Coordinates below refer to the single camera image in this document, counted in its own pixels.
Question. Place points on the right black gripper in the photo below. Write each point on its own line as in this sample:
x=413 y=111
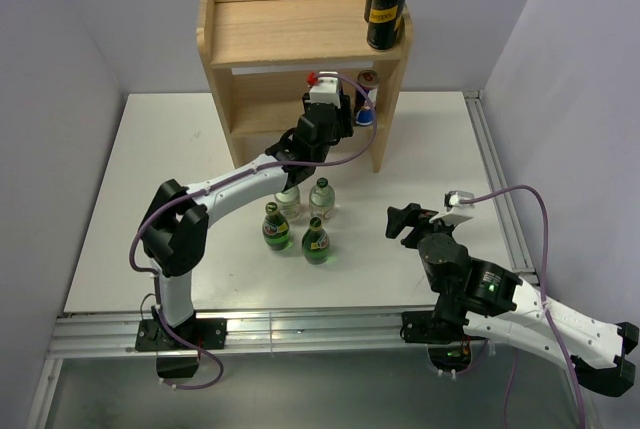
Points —
x=415 y=216

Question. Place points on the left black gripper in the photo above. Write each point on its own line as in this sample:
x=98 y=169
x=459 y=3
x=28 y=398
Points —
x=343 y=119

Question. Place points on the Red Bull can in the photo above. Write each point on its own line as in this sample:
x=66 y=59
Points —
x=365 y=103

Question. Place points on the green glass bottle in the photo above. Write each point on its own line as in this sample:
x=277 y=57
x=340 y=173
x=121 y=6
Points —
x=316 y=242
x=275 y=228

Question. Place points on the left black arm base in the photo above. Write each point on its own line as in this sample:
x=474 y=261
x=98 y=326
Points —
x=178 y=357

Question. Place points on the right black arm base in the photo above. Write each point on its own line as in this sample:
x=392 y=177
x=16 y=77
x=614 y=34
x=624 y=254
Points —
x=451 y=352

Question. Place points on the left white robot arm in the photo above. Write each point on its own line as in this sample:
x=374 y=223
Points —
x=170 y=241

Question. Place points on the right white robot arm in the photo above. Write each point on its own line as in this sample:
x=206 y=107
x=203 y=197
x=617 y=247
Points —
x=481 y=299

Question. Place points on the wooden two-tier shelf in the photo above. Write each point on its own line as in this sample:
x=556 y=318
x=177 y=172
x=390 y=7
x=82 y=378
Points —
x=257 y=54

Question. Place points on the right clear Chang bottle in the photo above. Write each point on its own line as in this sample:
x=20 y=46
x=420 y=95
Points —
x=322 y=199

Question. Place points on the clear chang bottle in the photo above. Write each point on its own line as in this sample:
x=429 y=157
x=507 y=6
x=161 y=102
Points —
x=289 y=203
x=322 y=199

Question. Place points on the left clear Chang bottle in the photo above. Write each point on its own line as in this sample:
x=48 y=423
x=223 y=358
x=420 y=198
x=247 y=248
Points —
x=289 y=203

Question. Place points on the front black yellow can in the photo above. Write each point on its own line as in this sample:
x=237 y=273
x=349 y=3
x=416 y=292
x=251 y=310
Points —
x=383 y=23

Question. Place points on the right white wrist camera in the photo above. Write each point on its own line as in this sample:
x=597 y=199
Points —
x=457 y=206

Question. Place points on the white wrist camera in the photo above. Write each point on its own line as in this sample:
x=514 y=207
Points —
x=457 y=206
x=325 y=87

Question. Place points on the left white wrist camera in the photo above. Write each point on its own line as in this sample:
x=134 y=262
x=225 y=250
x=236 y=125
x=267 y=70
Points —
x=325 y=87

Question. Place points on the front aluminium rail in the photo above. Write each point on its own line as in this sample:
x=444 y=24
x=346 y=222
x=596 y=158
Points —
x=113 y=335

